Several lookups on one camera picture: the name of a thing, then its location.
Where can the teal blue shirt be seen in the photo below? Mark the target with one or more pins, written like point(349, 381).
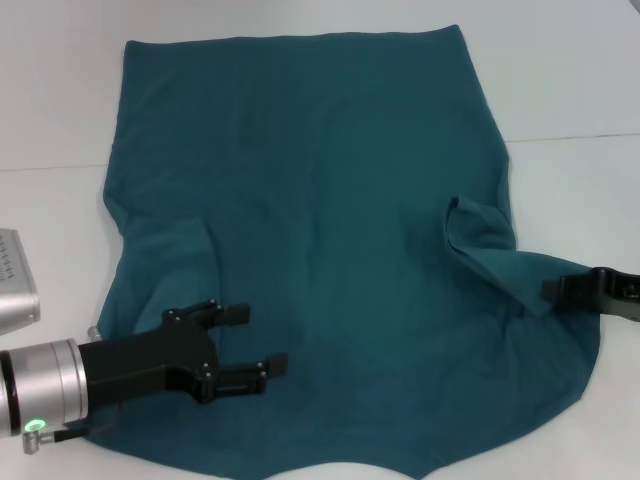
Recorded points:
point(325, 200)

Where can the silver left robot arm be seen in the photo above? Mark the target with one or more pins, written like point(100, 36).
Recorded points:
point(45, 390)

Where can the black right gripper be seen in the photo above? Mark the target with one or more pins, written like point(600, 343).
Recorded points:
point(622, 300)

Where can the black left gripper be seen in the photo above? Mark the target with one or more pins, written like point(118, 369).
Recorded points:
point(150, 362)

